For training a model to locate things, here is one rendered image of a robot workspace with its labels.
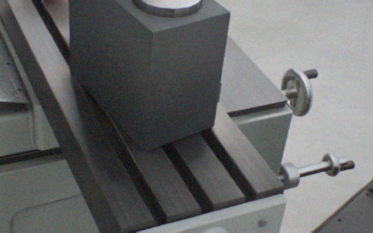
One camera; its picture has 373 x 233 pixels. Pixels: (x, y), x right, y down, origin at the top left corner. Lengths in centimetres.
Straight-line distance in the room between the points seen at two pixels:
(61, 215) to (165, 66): 57
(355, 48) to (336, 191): 102
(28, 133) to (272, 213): 48
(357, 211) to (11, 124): 71
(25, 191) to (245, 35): 203
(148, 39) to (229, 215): 24
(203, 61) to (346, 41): 240
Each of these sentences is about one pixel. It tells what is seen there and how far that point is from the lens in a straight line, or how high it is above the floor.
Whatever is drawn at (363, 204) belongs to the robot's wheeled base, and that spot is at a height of 59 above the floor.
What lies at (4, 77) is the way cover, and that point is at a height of 88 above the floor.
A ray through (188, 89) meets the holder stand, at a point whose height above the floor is 104.
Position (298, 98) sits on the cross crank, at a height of 65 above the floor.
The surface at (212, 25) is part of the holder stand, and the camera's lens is 86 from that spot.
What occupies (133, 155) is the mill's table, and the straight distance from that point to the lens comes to 91.
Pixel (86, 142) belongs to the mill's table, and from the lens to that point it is 93.
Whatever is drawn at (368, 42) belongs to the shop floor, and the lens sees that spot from 330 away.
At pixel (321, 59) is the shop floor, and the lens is 308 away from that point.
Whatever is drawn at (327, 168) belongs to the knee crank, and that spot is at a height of 53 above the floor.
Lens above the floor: 154
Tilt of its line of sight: 37 degrees down
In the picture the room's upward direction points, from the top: 7 degrees clockwise
